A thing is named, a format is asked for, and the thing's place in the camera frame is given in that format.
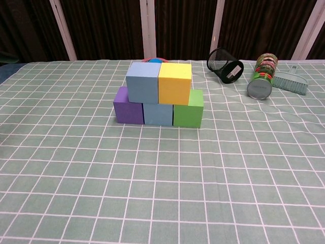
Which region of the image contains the light blue cube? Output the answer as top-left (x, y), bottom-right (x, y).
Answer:
top-left (143, 103), bottom-right (175, 127)
top-left (125, 62), bottom-right (162, 104)

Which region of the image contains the green cube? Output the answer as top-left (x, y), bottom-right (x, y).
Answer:
top-left (172, 89), bottom-right (205, 129)

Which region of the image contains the yellow cube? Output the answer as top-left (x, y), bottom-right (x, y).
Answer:
top-left (157, 63), bottom-right (192, 105)

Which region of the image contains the purple cube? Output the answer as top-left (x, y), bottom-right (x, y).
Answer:
top-left (113, 86), bottom-right (145, 125)

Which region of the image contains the red tape roll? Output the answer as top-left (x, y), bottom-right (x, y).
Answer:
top-left (141, 57), bottom-right (170, 64)

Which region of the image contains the green checkered tablecloth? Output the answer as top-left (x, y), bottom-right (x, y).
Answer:
top-left (0, 59), bottom-right (325, 244)

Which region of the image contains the black mesh pen cup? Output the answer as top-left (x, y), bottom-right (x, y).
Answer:
top-left (206, 48), bottom-right (245, 84)

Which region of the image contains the green chips can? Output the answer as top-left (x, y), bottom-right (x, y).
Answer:
top-left (247, 53), bottom-right (279, 100)

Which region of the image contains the dark pleated curtain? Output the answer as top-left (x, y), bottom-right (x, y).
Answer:
top-left (0, 0), bottom-right (325, 66)

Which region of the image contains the pale blue hand brush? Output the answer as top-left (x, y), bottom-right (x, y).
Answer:
top-left (273, 65), bottom-right (310, 96)

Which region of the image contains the white frame post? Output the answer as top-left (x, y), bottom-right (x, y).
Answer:
top-left (291, 0), bottom-right (325, 60)
top-left (210, 0), bottom-right (225, 54)
top-left (140, 0), bottom-right (157, 59)
top-left (49, 0), bottom-right (78, 61)

